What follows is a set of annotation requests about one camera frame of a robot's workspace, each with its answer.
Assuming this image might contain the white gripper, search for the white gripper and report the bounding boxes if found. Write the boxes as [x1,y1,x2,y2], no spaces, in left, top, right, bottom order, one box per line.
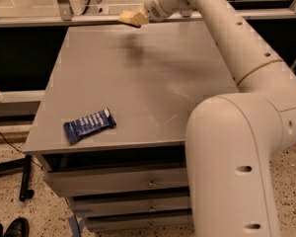
[118,0,187,28]

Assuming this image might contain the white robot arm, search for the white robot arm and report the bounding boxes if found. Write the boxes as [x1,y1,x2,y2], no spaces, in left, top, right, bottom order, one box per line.
[119,0,296,237]

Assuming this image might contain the blue snack bar wrapper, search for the blue snack bar wrapper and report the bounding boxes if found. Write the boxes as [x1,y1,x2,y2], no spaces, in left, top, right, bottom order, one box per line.
[63,108,116,143]

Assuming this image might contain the grey drawer cabinet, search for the grey drawer cabinet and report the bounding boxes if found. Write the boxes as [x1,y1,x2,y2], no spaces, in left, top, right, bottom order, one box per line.
[24,22,237,222]

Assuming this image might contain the top grey drawer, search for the top grey drawer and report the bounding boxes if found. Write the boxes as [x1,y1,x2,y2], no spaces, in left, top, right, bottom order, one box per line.
[44,168,188,197]

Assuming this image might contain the grey drawer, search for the grey drawer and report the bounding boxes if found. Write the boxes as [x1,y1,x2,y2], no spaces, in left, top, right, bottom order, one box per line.
[86,214,192,232]
[69,197,190,217]
[44,168,188,197]

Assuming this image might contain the black stand leg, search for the black stand leg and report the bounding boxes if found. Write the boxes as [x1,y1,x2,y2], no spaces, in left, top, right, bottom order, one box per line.
[0,156,35,201]

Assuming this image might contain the middle grey drawer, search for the middle grey drawer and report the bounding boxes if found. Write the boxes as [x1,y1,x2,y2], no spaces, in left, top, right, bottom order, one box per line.
[69,197,190,217]

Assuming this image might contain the bottom grey drawer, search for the bottom grey drawer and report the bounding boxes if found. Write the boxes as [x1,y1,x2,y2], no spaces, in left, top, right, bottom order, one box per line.
[86,214,192,232]

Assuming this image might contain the black shoe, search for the black shoe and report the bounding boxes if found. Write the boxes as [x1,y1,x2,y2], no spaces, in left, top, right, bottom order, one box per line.
[2,217,30,237]

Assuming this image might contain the grey metal rail frame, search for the grey metal rail frame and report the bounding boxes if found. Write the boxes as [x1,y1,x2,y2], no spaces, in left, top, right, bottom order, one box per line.
[0,0,296,28]

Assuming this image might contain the black cable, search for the black cable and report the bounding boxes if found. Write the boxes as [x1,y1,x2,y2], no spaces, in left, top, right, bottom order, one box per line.
[0,121,45,171]

